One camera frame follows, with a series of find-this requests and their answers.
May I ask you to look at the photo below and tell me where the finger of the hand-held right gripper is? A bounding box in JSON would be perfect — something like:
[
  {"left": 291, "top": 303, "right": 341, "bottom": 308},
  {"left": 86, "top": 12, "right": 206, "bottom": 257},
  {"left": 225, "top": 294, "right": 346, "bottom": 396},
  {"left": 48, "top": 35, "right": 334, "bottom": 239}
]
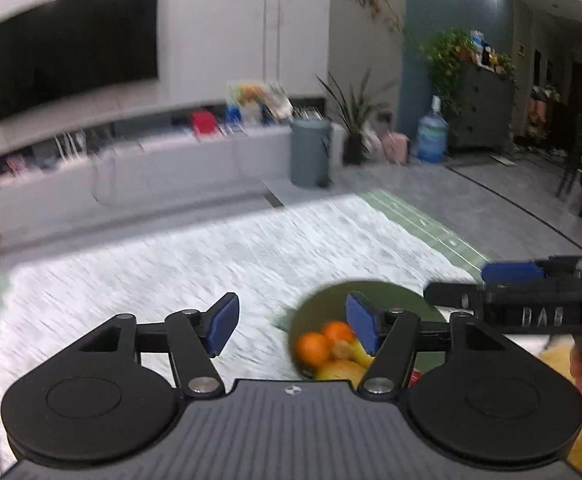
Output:
[
  {"left": 481, "top": 255, "right": 582, "bottom": 287},
  {"left": 423, "top": 281, "right": 488, "bottom": 309}
]

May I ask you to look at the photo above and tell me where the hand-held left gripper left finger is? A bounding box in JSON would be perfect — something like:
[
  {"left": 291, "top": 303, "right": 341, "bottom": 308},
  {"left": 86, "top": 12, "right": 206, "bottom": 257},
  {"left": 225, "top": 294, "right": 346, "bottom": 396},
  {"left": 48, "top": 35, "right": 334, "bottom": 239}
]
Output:
[{"left": 76, "top": 292, "right": 242, "bottom": 400}]

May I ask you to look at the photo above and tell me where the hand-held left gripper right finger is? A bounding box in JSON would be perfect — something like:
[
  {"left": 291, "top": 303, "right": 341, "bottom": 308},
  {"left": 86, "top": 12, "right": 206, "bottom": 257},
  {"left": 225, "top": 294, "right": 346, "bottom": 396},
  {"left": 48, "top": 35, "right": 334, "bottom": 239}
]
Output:
[{"left": 346, "top": 291, "right": 514, "bottom": 400}]

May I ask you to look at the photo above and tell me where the large yellow-green pear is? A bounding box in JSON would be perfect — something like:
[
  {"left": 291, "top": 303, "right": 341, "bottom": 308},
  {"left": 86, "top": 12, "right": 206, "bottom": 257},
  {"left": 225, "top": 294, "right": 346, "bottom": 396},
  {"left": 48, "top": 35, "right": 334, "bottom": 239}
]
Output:
[{"left": 348, "top": 340, "right": 374, "bottom": 369}]

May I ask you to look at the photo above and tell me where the green colander bowl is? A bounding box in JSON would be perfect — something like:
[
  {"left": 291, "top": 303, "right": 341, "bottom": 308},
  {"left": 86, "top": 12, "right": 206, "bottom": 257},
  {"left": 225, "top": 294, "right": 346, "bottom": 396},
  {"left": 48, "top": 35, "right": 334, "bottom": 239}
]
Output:
[{"left": 276, "top": 281, "right": 450, "bottom": 387}]

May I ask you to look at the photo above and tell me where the yellow pear with reddish blush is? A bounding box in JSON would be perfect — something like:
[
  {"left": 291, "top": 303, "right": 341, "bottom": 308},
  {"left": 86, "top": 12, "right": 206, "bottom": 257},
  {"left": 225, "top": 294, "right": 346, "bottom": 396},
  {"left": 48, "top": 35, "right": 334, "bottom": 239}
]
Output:
[{"left": 315, "top": 359, "right": 370, "bottom": 382}]

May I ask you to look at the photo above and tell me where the white lace tablecloth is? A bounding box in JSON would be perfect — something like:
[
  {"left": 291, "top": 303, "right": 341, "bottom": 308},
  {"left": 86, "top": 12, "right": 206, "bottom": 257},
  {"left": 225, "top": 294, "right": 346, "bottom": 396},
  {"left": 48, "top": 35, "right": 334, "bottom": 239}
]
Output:
[
  {"left": 0, "top": 195, "right": 478, "bottom": 422},
  {"left": 0, "top": 189, "right": 492, "bottom": 397}
]

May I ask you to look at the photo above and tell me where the blue water jug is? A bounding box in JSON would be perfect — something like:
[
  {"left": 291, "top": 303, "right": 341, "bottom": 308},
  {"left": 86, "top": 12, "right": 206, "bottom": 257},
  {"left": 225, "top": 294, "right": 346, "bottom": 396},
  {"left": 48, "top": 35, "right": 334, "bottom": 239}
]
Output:
[{"left": 415, "top": 95, "right": 448, "bottom": 164}]

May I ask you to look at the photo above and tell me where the long white television cabinet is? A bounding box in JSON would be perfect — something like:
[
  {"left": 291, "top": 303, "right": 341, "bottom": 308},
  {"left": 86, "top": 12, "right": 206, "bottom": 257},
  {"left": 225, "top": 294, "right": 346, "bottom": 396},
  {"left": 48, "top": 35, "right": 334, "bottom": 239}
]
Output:
[{"left": 0, "top": 120, "right": 344, "bottom": 235}]

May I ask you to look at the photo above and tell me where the dark grey dresser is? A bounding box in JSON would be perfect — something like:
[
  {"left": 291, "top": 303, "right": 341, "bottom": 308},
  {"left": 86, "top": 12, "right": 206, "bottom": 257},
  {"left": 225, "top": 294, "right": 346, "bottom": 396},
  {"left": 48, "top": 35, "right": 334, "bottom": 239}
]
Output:
[{"left": 448, "top": 62, "right": 517, "bottom": 154}]

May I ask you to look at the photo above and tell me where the cluttered dark shelf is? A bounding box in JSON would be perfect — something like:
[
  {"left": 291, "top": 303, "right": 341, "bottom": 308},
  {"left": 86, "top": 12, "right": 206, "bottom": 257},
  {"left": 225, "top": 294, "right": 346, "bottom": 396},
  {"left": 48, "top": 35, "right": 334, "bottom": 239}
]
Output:
[{"left": 520, "top": 84, "right": 572, "bottom": 154}]

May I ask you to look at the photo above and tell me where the white plastic bag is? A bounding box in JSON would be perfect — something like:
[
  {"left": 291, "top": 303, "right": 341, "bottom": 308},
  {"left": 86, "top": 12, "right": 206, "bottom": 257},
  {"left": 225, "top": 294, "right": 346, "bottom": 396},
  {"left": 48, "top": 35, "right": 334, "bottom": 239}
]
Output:
[{"left": 365, "top": 127, "right": 384, "bottom": 161}]

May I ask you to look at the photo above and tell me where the grey pedal trash can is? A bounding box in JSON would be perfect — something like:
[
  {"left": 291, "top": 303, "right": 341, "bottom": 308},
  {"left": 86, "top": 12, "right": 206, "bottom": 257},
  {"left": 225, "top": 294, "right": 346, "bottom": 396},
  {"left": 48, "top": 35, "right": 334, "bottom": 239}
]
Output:
[{"left": 289, "top": 118, "right": 333, "bottom": 189}]

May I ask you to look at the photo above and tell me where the long-leaf potted plant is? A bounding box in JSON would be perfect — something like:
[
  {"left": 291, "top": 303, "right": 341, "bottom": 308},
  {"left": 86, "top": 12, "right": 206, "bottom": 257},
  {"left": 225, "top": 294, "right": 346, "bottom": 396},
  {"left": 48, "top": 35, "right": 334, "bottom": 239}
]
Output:
[{"left": 315, "top": 67, "right": 397, "bottom": 166}]

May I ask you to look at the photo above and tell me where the red box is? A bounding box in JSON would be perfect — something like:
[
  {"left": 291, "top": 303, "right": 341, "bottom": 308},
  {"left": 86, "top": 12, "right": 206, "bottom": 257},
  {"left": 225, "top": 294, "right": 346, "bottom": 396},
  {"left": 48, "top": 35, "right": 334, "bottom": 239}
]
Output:
[{"left": 190, "top": 110, "right": 220, "bottom": 137}]

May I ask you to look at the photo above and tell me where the trailing pothos plant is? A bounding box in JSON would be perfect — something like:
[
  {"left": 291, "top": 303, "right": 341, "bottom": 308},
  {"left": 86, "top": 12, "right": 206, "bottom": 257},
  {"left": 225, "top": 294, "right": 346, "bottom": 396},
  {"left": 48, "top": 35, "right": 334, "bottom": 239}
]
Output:
[{"left": 418, "top": 27, "right": 477, "bottom": 116}]

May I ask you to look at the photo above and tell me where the white sun hat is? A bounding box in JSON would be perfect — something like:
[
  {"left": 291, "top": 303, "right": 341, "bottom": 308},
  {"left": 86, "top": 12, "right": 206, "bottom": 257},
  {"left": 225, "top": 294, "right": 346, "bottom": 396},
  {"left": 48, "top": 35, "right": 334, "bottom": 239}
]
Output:
[{"left": 263, "top": 87, "right": 294, "bottom": 120}]

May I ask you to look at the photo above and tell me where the white router with antennas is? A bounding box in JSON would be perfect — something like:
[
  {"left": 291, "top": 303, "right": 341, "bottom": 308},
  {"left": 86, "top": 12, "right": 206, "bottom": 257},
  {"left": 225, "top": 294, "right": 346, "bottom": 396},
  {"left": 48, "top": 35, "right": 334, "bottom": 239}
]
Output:
[{"left": 55, "top": 130, "right": 90, "bottom": 164}]

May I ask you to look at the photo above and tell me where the hanging vine plant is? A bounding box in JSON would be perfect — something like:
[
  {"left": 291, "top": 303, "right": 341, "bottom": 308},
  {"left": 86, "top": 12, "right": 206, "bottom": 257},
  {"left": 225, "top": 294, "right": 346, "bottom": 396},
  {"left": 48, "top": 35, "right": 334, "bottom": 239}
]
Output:
[{"left": 341, "top": 0, "right": 407, "bottom": 37}]

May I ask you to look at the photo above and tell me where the black wall television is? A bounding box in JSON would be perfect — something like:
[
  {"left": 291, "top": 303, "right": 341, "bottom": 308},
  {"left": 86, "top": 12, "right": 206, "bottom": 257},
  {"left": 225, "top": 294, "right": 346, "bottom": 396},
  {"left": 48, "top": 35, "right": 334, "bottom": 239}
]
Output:
[{"left": 0, "top": 0, "right": 160, "bottom": 125}]

